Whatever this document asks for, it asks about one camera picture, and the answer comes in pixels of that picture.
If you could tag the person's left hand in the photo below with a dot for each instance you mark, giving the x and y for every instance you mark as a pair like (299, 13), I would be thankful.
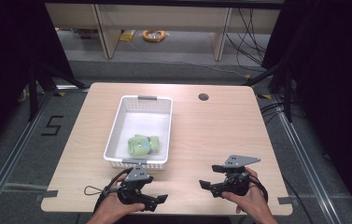
(114, 208)

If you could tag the dark curtain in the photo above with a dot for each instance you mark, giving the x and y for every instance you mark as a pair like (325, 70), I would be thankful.
(8, 46)
(335, 77)

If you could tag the black metal stand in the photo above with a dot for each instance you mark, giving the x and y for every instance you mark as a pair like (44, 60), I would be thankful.
(287, 93)
(33, 93)

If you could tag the light wooden shelf unit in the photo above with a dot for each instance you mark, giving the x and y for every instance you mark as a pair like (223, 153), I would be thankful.
(164, 18)

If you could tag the white plastic basket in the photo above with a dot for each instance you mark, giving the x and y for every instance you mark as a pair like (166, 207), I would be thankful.
(142, 118)

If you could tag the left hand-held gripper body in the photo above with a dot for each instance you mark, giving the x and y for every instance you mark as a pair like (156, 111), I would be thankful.
(133, 186)

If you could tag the green glove with face print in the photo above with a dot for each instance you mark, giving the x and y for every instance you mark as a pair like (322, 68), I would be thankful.
(137, 146)

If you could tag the person's right hand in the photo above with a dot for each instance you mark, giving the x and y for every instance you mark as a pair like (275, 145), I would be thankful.
(254, 202)

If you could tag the yellow packet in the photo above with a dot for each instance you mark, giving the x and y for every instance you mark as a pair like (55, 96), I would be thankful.
(127, 35)

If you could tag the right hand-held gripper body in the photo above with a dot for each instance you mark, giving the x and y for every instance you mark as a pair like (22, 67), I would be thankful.
(237, 177)

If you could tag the silver metal floor rail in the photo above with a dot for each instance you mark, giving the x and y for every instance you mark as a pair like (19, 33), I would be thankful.
(307, 161)
(8, 161)

